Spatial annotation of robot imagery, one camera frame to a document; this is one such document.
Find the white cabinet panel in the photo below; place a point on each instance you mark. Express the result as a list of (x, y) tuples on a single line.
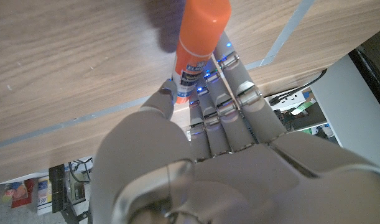
[(354, 109)]

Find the red printed box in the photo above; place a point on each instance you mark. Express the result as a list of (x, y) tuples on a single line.
[(18, 193)]

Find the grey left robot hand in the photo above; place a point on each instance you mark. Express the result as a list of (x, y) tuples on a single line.
[(233, 183)]

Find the green packet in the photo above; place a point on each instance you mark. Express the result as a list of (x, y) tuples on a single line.
[(303, 108)]

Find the white power strip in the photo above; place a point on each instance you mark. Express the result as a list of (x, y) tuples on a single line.
[(290, 99)]

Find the orange glue stick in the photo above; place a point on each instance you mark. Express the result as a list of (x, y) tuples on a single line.
[(199, 40)]

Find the white printed box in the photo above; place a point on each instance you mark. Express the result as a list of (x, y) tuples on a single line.
[(44, 196)]

